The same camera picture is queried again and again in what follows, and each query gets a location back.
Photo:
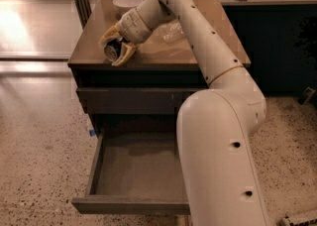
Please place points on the open middle drawer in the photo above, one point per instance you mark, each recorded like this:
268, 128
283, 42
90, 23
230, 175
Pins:
135, 173

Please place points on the small black floor object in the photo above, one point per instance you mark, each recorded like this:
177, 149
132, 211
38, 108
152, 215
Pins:
306, 95

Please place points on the blue pepsi can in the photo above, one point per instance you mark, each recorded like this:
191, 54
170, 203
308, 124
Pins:
112, 49

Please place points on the white ceramic bowl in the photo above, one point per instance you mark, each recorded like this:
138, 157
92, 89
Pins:
123, 6

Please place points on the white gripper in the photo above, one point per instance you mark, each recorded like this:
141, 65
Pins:
133, 26

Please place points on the blue tape piece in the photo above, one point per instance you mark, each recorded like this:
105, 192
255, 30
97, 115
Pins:
92, 133

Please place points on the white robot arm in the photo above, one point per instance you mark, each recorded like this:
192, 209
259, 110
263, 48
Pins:
213, 125

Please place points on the closed top drawer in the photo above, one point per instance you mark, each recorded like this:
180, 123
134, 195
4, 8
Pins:
162, 101

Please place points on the white power strip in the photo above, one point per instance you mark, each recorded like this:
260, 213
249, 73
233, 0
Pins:
307, 218

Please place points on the clear plastic water bottle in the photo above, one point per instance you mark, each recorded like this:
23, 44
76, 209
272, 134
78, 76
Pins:
171, 32

